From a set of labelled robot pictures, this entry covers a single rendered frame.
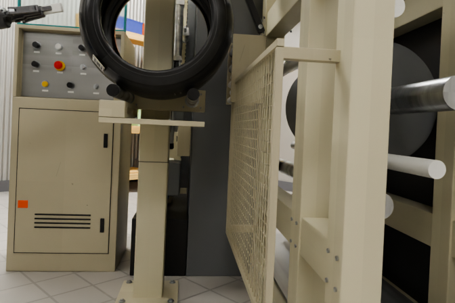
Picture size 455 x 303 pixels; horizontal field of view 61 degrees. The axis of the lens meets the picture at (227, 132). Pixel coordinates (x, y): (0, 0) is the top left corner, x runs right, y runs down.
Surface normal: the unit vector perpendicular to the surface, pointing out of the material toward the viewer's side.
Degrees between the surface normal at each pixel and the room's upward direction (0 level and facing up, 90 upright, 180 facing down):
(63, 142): 90
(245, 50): 90
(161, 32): 90
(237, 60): 90
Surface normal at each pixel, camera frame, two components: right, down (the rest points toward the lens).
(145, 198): 0.11, 0.01
